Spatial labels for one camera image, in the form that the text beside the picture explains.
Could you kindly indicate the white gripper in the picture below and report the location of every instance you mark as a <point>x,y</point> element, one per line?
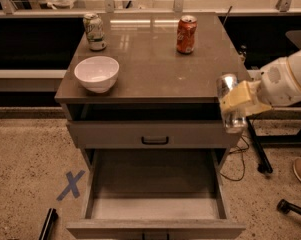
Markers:
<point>279,83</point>

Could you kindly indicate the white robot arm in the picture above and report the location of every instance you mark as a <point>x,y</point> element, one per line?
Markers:
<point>254,85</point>

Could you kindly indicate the orange soda can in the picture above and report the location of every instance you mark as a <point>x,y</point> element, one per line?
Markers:
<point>186,29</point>

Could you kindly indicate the grey drawer cabinet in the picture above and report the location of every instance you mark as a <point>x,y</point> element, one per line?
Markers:
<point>156,82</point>

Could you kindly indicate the open grey middle drawer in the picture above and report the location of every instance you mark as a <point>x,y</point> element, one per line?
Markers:
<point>152,194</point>

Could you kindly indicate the closed grey top drawer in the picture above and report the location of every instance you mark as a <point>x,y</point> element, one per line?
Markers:
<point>151,134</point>

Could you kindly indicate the green white soda can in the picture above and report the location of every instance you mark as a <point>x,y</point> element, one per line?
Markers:
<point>93,26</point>

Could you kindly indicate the black stand leg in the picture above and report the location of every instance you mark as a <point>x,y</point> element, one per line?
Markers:
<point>264,165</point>

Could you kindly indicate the black caster wheel leg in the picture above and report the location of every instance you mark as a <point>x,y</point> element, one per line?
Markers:
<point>285,207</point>

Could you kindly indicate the white ceramic bowl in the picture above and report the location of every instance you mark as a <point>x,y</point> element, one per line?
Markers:
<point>97,74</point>

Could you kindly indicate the blue tape cross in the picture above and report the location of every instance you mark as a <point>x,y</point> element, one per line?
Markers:
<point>71,186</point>

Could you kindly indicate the black bar bottom left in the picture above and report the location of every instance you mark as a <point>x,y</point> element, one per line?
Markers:
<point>47,227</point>

